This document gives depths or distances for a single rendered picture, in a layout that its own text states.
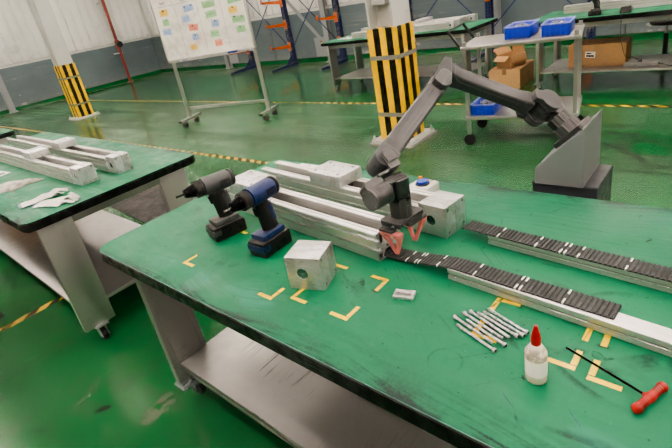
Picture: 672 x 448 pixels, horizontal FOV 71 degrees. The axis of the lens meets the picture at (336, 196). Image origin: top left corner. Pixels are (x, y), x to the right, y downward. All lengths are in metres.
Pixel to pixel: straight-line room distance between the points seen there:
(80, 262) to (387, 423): 1.72
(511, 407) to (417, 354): 0.20
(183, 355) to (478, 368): 1.39
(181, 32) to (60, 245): 5.06
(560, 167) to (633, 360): 0.77
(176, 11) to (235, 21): 0.92
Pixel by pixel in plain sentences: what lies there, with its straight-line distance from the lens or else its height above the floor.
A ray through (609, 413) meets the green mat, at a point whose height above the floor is 0.78.
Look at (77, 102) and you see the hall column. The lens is 11.16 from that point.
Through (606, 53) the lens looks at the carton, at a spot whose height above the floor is 0.36.
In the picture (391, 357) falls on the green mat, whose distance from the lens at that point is 1.00.
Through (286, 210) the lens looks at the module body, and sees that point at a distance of 1.53.
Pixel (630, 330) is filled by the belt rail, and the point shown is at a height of 0.81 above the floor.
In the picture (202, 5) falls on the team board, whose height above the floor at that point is 1.62.
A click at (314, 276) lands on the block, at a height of 0.82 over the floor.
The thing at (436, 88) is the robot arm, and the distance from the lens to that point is 1.42.
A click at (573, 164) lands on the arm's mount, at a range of 1.62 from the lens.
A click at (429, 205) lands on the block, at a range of 1.35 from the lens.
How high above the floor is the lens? 1.47
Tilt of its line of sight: 23 degrees down
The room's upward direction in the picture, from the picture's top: 11 degrees counter-clockwise
